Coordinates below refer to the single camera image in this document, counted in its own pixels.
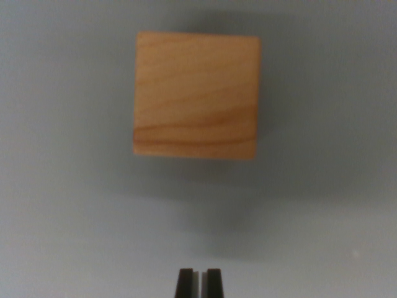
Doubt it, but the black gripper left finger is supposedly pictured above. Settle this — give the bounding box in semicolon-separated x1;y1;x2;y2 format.
174;268;200;298

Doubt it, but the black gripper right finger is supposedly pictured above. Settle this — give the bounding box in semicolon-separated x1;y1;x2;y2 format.
201;268;225;298

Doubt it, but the wooden cube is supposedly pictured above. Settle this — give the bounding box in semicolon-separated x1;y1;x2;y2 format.
132;30;262;161

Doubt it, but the grey plastic tray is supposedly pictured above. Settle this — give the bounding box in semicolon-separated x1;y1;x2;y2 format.
0;0;397;298

